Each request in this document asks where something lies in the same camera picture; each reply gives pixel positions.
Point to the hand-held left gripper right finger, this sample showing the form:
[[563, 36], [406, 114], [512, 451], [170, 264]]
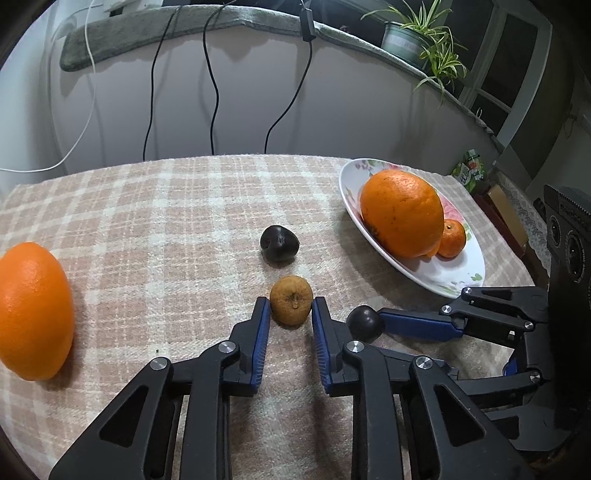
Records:
[[319, 341]]

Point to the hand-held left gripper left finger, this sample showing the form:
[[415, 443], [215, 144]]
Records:
[[262, 341]]

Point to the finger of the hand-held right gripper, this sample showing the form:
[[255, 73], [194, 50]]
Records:
[[415, 325], [508, 390]]

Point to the dark purple plum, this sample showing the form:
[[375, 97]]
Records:
[[364, 323], [278, 242]]

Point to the small brown fruit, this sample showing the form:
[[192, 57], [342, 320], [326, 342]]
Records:
[[291, 300]]

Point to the white floral plate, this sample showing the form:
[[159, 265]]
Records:
[[457, 277]]

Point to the large orange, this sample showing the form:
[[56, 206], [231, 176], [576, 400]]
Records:
[[401, 212], [32, 309]]

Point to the cardboard box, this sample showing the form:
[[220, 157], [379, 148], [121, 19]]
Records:
[[503, 207]]

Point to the pink checked tablecloth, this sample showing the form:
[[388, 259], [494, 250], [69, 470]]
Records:
[[161, 230]]

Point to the green snack packet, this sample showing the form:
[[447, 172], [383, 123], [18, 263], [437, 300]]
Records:
[[468, 170]]

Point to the potted spider plant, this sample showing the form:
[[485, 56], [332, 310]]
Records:
[[406, 39]]

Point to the window frame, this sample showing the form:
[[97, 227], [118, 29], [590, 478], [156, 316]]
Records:
[[485, 69]]

